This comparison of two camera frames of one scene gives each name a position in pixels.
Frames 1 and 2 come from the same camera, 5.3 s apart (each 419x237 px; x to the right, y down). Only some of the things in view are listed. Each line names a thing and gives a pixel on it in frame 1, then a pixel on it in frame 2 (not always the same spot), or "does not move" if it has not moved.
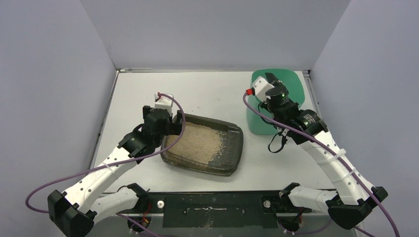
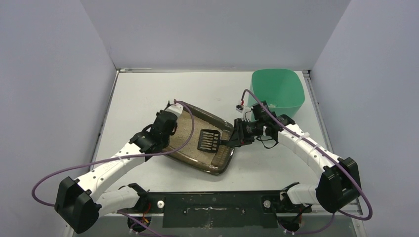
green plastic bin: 257,124 does not move
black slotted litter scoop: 278,85 -> 209,140
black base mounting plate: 218,210 does not move
